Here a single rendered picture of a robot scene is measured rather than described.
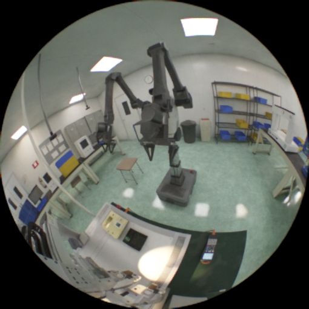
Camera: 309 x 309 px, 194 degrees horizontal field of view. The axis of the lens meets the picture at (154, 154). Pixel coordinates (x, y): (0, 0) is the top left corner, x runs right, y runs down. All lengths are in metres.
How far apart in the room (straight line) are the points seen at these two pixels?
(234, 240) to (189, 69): 3.37
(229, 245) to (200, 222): 0.84
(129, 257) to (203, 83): 3.43
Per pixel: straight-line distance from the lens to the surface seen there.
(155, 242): 0.61
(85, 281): 0.36
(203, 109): 3.08
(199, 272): 0.75
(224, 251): 0.76
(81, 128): 4.12
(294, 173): 2.03
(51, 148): 4.30
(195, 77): 3.08
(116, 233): 0.68
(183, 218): 1.49
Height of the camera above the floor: 1.44
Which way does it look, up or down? 32 degrees down
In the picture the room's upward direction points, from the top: 17 degrees counter-clockwise
